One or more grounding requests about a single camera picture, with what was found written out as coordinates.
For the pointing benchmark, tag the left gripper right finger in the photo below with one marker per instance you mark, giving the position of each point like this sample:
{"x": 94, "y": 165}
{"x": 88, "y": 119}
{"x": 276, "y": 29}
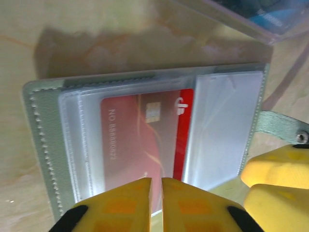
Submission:
{"x": 198, "y": 210}

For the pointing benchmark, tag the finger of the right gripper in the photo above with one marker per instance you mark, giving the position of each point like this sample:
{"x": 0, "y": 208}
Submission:
{"x": 277, "y": 207}
{"x": 272, "y": 166}

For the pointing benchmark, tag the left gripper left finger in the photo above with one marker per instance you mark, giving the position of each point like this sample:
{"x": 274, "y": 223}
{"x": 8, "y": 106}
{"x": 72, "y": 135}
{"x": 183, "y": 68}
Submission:
{"x": 116, "y": 210}

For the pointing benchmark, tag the red credit card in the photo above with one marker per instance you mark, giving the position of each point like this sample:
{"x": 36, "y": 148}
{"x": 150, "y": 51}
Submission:
{"x": 125, "y": 135}

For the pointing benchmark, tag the light blue credit card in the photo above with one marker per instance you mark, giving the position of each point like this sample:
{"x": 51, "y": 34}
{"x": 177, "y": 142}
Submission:
{"x": 268, "y": 20}

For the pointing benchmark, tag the dark blue credit card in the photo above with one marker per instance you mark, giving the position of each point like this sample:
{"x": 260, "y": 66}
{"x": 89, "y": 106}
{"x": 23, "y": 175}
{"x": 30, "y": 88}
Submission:
{"x": 241, "y": 6}

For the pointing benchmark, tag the clear plastic box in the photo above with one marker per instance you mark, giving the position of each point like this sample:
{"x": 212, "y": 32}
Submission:
{"x": 205, "y": 14}

